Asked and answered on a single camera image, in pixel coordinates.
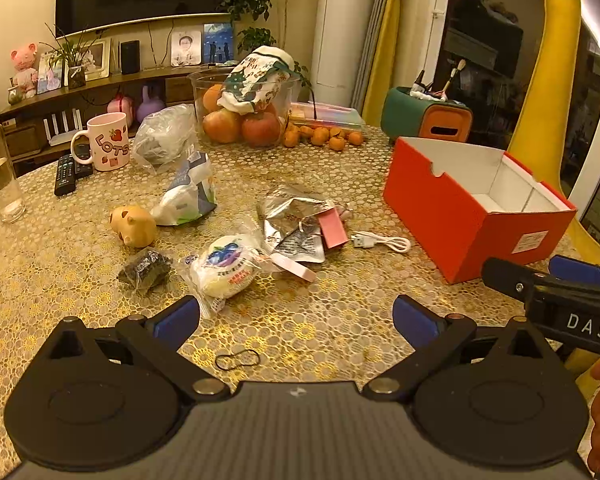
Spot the dark small snack packet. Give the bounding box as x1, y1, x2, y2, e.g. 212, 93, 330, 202
117, 247, 172, 296

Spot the white round bun package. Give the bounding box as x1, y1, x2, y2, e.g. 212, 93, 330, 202
178, 234, 276, 318

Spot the tan pig toy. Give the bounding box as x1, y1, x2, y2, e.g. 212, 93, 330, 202
109, 206, 158, 249

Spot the white USB cable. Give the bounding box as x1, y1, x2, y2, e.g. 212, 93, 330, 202
350, 230, 413, 255

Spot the pink binder clip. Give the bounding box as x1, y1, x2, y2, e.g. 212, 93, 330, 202
317, 208, 349, 249

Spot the white blue tissue pack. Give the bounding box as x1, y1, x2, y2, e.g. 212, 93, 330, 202
150, 151, 216, 226

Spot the silver foil packet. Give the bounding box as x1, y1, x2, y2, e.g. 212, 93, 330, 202
264, 218, 325, 263
257, 183, 352, 246

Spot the red cardboard box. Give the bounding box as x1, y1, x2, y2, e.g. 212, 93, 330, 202
384, 136, 577, 284

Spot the yellow giraffe chair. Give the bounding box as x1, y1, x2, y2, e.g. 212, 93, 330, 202
500, 0, 600, 269

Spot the black remote control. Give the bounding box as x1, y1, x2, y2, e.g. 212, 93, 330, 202
54, 153, 93, 197

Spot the clear plastic bag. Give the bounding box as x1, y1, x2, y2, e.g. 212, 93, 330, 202
131, 104, 199, 174

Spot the green orange tissue box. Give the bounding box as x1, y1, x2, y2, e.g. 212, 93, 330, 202
380, 87, 472, 143

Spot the clear drinking glass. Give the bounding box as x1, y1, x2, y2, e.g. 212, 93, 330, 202
0, 116, 28, 224

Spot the pink strawberry mug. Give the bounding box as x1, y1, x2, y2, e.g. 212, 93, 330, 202
70, 112, 131, 172

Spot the mandarin orange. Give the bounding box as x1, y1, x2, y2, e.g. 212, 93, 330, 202
348, 131, 365, 146
328, 136, 347, 152
311, 127, 330, 146

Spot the white wifi router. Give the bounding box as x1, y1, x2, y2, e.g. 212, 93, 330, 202
43, 108, 83, 148

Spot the red apple left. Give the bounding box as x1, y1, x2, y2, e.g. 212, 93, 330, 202
202, 108, 242, 144

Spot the red apple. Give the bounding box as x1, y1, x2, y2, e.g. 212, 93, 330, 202
202, 108, 242, 144
242, 112, 280, 148

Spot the red apple right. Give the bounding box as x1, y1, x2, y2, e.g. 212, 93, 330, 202
242, 112, 280, 148

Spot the purple kettlebell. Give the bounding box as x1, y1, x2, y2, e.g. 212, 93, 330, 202
136, 84, 166, 124

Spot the clear fruit bowl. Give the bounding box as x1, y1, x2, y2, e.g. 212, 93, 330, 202
188, 66, 300, 148

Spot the pastel notebook stack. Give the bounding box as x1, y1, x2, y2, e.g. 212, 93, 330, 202
289, 102, 366, 130

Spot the patterned cloth pouch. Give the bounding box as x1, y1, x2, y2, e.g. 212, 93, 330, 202
216, 46, 294, 115

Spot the black speaker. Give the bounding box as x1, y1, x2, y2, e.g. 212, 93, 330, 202
120, 40, 140, 75

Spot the pink pig plush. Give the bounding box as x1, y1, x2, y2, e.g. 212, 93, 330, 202
10, 44, 38, 99

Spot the blue photo card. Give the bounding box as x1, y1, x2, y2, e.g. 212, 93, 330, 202
202, 23, 234, 64

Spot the white floor air conditioner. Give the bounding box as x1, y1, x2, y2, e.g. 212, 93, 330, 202
311, 0, 374, 107

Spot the black hair tie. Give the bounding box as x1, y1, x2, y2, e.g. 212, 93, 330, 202
213, 348, 262, 373

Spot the portrait photo frame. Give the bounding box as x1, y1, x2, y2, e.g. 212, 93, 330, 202
171, 29, 202, 67

